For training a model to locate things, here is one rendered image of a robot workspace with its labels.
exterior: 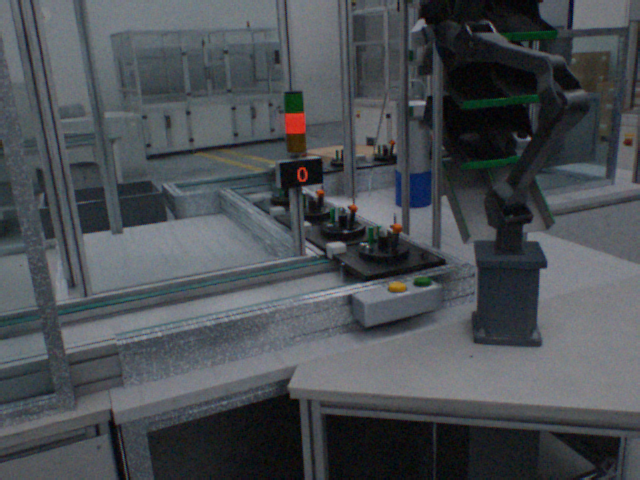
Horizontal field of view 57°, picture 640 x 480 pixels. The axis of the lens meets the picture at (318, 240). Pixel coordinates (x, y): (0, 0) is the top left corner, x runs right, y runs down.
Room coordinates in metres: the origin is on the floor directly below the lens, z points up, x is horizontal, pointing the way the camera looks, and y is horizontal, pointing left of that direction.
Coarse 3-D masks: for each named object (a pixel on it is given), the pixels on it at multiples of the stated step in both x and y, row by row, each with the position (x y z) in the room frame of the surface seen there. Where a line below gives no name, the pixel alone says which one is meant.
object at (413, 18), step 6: (414, 0) 2.81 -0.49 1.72; (420, 0) 2.82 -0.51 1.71; (414, 12) 2.81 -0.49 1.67; (414, 18) 2.81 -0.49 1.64; (414, 24) 2.81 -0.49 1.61; (414, 42) 2.81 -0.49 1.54; (414, 48) 2.81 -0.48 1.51; (420, 48) 2.82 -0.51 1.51; (414, 54) 2.81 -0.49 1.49; (420, 54) 2.82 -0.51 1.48; (420, 78) 2.82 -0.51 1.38; (426, 78) 2.83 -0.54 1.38; (420, 84) 2.82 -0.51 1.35; (426, 84) 2.83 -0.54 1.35; (420, 90) 2.82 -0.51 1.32; (420, 96) 2.82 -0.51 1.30
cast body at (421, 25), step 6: (420, 24) 1.54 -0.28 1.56; (426, 24) 1.52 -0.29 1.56; (432, 24) 1.51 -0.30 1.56; (414, 30) 1.53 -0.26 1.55; (420, 30) 1.52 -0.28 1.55; (426, 30) 1.52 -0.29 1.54; (432, 30) 1.51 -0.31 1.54; (414, 36) 1.53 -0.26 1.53; (420, 36) 1.52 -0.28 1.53; (426, 36) 1.53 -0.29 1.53; (432, 36) 1.52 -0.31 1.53; (420, 42) 1.53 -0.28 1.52; (426, 42) 1.53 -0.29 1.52
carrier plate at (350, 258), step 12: (348, 252) 1.55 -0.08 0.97; (420, 252) 1.52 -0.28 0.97; (348, 264) 1.45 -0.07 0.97; (360, 264) 1.45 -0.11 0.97; (372, 264) 1.44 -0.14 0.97; (384, 264) 1.44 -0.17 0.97; (396, 264) 1.43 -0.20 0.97; (408, 264) 1.43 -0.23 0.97; (420, 264) 1.43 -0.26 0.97; (432, 264) 1.44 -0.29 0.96; (444, 264) 1.45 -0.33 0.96; (360, 276) 1.39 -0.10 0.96; (372, 276) 1.37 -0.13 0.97; (384, 276) 1.38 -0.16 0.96
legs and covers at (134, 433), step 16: (272, 384) 1.13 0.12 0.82; (288, 384) 1.15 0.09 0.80; (208, 400) 1.07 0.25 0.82; (224, 400) 1.09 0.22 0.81; (240, 400) 1.10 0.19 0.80; (256, 400) 1.11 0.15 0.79; (160, 416) 1.04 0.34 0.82; (176, 416) 1.05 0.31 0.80; (192, 416) 1.06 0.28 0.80; (128, 432) 1.01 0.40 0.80; (144, 432) 1.02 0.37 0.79; (432, 432) 1.29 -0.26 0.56; (560, 432) 1.78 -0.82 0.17; (128, 448) 1.01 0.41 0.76; (144, 448) 1.02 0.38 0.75; (432, 448) 1.29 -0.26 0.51; (576, 448) 1.71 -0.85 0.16; (592, 448) 1.68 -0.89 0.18; (608, 448) 1.59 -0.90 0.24; (624, 448) 1.57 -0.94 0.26; (128, 464) 1.00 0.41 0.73; (144, 464) 1.02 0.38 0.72; (432, 464) 1.29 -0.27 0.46; (624, 464) 1.57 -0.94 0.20
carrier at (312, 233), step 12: (312, 228) 1.81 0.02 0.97; (324, 228) 1.74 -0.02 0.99; (336, 228) 1.73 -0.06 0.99; (348, 228) 1.69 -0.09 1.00; (360, 228) 1.72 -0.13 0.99; (312, 240) 1.68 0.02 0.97; (324, 240) 1.68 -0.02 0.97; (336, 240) 1.67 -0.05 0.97; (348, 240) 1.66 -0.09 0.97; (360, 240) 1.66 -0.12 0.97; (324, 252) 1.60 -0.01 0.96
